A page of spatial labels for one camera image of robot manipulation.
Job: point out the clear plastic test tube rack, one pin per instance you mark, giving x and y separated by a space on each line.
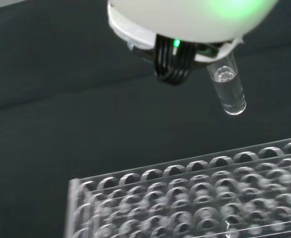
185 198

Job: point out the black bench cloth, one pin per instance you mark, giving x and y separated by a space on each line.
61 99

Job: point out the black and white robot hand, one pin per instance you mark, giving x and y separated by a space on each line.
185 19

